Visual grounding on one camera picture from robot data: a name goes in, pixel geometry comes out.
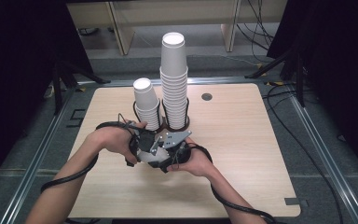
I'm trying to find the black metal stand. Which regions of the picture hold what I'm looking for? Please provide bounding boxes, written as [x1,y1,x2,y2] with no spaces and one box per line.
[244,46,306,108]
[51,58,112,116]

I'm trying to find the left hand-held gripper cable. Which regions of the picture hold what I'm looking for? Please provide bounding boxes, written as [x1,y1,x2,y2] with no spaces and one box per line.
[40,113,139,194]

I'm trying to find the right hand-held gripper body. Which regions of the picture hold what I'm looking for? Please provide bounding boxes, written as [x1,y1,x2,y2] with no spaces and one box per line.
[162,130,193,164]

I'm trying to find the metal floor rail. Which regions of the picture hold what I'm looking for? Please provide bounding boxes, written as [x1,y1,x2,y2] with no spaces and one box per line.
[287,84,358,224]
[0,83,76,224]

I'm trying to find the black curtain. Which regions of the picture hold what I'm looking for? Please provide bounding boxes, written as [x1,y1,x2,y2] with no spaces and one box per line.
[0,0,95,194]
[266,0,358,185]

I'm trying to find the short stack of white cups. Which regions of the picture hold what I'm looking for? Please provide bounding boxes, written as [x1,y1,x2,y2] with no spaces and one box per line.
[132,77,162,132]

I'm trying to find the white paper cup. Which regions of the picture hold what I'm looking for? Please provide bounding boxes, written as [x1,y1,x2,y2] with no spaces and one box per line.
[136,145,171,168]

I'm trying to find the bundle of black cables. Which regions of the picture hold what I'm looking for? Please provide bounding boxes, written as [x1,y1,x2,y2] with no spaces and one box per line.
[236,0,277,63]

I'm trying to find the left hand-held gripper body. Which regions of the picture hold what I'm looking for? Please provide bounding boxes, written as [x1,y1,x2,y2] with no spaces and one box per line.
[125,130,160,167]

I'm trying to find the black wire cup holder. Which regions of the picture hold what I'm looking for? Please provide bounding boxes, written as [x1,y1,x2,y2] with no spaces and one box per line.
[132,97,191,133]

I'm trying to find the person's right hand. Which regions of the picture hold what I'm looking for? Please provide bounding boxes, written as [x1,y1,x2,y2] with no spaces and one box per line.
[167,138,216,178]

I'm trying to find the long black floor cable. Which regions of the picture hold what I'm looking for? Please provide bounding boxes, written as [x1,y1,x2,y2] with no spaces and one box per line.
[261,83,345,224]

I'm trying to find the yellow floor tape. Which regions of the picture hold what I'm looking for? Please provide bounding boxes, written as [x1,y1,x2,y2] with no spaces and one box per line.
[255,63,286,87]

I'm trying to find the person's left hand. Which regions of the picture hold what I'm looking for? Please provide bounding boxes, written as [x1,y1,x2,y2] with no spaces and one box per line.
[91,120,149,166]

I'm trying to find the grey tape piece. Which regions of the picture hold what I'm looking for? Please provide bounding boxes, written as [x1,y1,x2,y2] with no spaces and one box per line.
[283,197,310,208]

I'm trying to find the black floor tape mark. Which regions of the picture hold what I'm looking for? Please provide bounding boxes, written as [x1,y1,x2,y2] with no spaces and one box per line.
[65,108,87,129]

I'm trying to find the tall stack of white cups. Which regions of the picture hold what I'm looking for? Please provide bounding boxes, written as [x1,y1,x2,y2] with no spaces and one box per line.
[158,32,190,131]

